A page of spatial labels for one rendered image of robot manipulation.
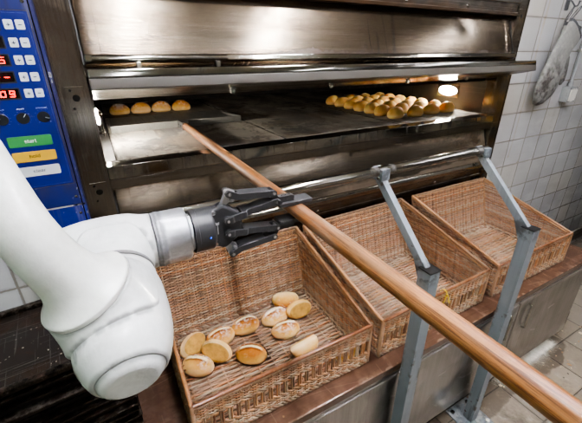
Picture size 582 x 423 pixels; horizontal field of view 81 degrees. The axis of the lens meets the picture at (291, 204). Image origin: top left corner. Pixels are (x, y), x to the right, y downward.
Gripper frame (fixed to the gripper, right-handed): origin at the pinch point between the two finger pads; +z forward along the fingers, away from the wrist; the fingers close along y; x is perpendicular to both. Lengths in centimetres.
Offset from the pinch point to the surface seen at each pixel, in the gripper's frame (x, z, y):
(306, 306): -30, 22, 56
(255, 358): -18, -2, 57
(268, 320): -31, 8, 57
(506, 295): 4, 85, 51
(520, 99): -55, 169, -6
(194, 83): -38.6, -7.6, -20.8
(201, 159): -53, -4, 3
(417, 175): -51, 95, 24
